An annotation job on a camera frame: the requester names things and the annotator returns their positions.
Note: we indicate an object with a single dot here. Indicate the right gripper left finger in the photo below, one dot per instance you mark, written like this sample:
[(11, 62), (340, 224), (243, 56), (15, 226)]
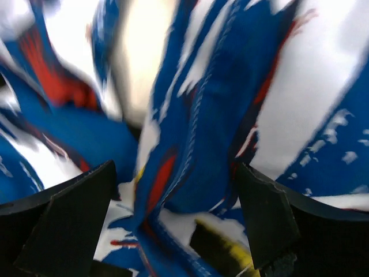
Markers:
[(55, 232)]

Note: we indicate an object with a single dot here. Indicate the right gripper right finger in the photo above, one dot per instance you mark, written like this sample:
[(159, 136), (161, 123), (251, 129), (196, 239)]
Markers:
[(291, 234)]

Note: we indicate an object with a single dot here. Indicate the blue white red patterned trousers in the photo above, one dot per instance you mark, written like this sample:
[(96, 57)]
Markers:
[(177, 94)]

